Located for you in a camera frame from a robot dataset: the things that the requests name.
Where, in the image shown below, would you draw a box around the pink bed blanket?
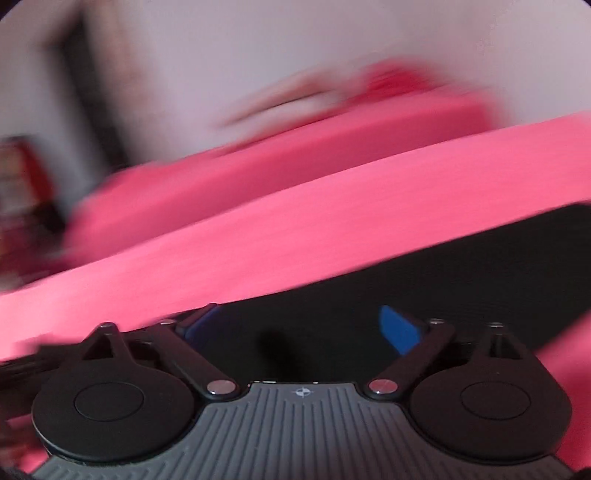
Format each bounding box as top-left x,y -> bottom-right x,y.
0,111 -> 591,476

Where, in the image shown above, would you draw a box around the black pants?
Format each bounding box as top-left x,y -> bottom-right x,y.
175,200 -> 591,385

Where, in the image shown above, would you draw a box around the pink covered mattress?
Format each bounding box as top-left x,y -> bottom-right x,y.
65,90 -> 498,259

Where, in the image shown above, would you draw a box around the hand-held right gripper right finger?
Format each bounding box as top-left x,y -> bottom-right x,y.
365,305 -> 525,400

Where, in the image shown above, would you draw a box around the folded light pink quilt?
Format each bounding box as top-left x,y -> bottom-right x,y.
217,69 -> 365,131

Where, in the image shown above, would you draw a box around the dark red object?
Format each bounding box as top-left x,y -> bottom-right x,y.
0,136 -> 65,287

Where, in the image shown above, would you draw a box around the folded red blanket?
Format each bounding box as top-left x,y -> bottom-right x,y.
351,60 -> 445,101

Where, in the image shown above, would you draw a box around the patterned beige curtain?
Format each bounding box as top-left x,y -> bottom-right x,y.
85,9 -> 155,167

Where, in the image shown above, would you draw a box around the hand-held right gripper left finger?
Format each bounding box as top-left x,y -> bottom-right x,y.
81,304 -> 239,400

